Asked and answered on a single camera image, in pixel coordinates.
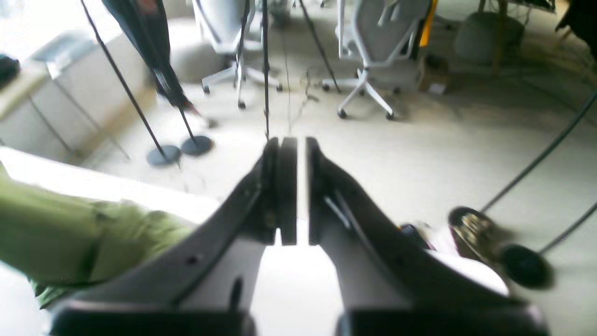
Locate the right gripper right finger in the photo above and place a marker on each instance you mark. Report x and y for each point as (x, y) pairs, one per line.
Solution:
(390, 286)

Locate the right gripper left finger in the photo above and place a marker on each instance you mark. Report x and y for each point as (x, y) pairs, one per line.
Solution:
(204, 285)

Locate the olive green T-shirt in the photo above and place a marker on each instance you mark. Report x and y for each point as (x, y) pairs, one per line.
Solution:
(66, 244)

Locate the black round stand base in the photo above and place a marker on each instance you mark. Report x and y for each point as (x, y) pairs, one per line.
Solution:
(164, 155)

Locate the white office chair base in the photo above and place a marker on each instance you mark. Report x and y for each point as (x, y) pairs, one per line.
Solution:
(226, 25)

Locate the grey beanbag seat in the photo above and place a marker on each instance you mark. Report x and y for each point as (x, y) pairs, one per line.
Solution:
(475, 37)

